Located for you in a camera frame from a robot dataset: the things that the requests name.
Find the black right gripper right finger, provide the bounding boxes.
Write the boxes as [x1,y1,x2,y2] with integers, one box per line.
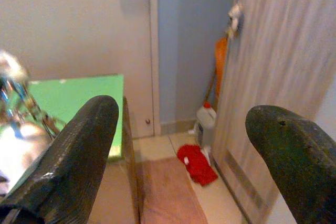
[245,104,336,224]

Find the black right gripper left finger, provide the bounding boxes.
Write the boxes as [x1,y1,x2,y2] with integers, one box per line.
[0,94,120,224]

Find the white Cinnamoroll strap keychain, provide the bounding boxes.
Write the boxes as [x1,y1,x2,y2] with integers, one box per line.
[0,49,66,196]

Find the white jug with red cap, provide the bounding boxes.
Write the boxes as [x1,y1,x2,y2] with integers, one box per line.
[195,102,217,147]

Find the red fluffy cloth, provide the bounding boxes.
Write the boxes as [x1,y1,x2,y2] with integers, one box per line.
[177,144,219,187]

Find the pink floor rug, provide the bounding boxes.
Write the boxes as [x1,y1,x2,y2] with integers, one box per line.
[136,157,208,224]

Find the light wood-grain wardrobe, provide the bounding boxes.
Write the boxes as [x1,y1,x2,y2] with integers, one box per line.
[212,0,336,224]

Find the orange broom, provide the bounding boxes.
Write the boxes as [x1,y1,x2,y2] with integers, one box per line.
[203,36,229,109]

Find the white hanging charm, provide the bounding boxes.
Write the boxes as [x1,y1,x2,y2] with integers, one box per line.
[227,2,244,38]

